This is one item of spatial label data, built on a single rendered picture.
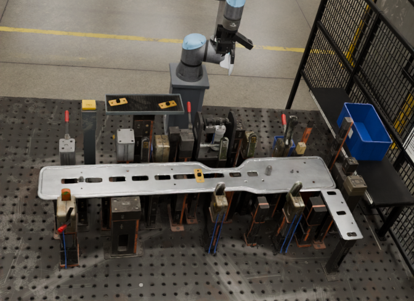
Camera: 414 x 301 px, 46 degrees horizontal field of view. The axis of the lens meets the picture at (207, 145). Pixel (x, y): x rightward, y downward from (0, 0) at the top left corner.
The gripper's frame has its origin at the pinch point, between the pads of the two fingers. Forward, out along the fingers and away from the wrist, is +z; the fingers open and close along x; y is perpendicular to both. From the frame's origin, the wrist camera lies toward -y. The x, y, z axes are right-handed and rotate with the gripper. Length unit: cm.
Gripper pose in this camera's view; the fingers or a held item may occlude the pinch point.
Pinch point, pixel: (227, 66)
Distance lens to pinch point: 219.5
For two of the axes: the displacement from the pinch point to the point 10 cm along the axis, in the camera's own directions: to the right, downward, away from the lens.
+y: -9.7, 0.2, -2.4
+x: 1.9, 6.9, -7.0
